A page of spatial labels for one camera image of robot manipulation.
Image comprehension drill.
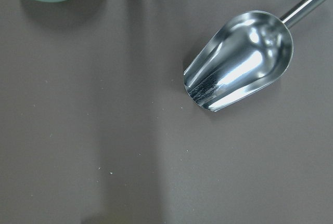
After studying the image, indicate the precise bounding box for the metal scoop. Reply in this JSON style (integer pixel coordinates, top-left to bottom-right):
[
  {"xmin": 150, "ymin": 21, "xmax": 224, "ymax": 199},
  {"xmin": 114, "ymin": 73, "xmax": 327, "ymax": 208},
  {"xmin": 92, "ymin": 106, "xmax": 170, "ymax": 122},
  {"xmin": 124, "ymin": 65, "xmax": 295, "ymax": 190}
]
[{"xmin": 184, "ymin": 0, "xmax": 325, "ymax": 112}]

